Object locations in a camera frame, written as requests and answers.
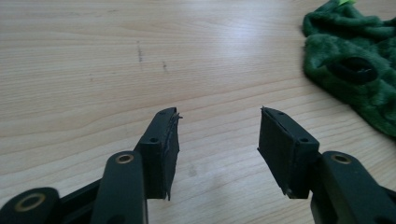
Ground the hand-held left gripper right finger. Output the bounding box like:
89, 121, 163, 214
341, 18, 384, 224
257, 105, 321, 200

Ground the green plush garment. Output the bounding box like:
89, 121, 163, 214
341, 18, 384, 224
302, 0, 396, 138

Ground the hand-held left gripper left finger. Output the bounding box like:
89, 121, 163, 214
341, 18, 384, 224
134, 106, 184, 201

